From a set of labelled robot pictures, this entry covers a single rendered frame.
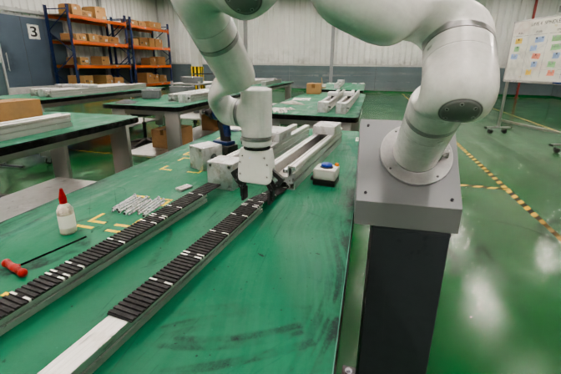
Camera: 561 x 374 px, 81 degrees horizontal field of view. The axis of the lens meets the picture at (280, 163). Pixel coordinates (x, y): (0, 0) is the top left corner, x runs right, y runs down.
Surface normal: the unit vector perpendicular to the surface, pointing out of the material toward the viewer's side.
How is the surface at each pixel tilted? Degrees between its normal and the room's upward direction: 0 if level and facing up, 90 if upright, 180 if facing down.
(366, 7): 107
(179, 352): 0
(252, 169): 90
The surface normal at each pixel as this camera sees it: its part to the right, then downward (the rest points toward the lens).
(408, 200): -0.14, -0.46
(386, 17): 0.12, 0.56
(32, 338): 0.01, -0.96
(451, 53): -0.54, -0.46
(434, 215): -0.21, 0.28
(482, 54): 0.11, -0.39
